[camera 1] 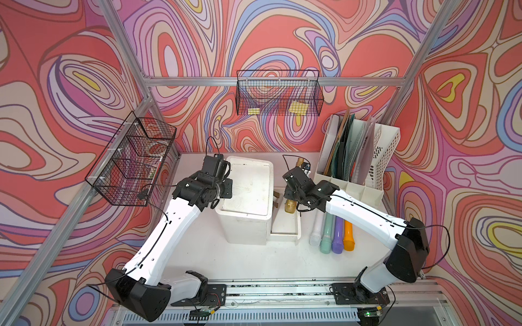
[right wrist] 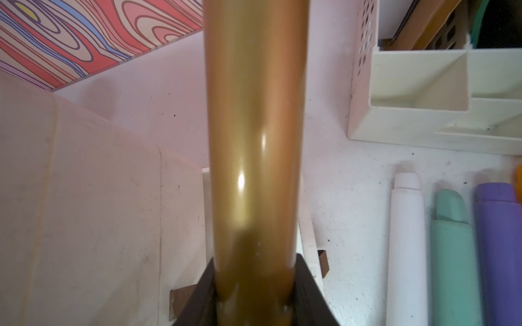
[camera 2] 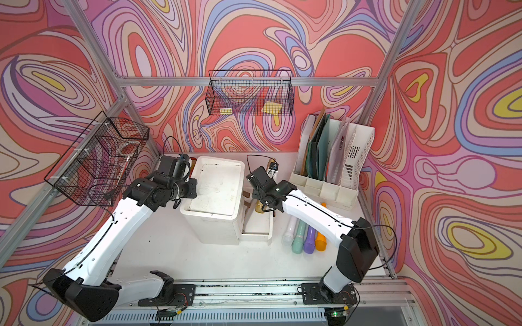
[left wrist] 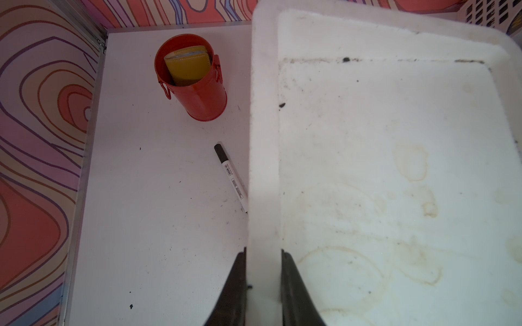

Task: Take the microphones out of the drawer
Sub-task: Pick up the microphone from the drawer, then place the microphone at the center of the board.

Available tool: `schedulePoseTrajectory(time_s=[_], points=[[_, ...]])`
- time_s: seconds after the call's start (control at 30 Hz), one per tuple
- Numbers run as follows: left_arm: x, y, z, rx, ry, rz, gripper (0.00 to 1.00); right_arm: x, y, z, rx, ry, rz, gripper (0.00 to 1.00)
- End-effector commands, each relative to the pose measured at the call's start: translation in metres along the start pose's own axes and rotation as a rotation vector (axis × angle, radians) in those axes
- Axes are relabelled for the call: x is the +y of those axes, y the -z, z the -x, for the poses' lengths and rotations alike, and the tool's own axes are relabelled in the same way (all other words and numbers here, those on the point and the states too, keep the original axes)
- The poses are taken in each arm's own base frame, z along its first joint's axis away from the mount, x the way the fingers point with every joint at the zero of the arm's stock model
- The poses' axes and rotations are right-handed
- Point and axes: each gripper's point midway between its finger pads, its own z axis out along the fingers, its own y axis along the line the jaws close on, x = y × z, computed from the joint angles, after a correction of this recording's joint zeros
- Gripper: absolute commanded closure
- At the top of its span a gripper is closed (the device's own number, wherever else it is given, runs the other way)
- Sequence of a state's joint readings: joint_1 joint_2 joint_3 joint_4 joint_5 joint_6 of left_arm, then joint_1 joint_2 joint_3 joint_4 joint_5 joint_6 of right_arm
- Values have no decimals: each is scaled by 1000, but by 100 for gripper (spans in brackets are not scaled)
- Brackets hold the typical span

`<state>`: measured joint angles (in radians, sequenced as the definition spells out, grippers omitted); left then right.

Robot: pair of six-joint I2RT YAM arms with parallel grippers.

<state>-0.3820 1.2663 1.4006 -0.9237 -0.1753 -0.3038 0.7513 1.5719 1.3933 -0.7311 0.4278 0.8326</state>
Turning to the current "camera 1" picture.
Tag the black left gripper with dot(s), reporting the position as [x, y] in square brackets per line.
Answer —
[228, 185]

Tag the white plastic drawer cabinet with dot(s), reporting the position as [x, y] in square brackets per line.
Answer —
[251, 216]

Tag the translucent white plastic tube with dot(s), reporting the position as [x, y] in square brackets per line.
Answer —
[315, 236]

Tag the teal microphone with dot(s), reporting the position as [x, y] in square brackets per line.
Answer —
[325, 245]

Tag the purple microphone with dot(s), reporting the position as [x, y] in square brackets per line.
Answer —
[338, 236]

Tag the orange microphone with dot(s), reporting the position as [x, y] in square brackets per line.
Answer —
[348, 240]

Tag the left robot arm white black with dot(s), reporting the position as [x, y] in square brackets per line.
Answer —
[138, 286]

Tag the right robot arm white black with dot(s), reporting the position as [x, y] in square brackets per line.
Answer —
[407, 241]

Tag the brown cardboard folder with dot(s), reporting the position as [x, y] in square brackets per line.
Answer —
[336, 141]

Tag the white desk file organizer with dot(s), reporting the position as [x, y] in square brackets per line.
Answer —
[386, 141]

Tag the teal plastic folder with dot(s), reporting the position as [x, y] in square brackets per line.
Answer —
[348, 148]

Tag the small yellow sticky note pad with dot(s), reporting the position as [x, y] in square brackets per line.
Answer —
[253, 111]

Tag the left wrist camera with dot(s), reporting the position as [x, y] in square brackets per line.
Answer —
[216, 166]

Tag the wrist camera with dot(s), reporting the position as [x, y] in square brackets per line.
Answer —
[297, 181]
[216, 166]

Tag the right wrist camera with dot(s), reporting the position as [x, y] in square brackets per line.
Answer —
[297, 181]

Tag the black wire basket left wall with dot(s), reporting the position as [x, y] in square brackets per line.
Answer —
[135, 156]

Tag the black wire basket wall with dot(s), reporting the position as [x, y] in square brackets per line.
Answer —
[135, 156]
[272, 90]

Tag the black wire basket back wall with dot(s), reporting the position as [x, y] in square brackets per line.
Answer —
[272, 90]

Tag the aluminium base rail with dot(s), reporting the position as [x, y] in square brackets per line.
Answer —
[311, 301]

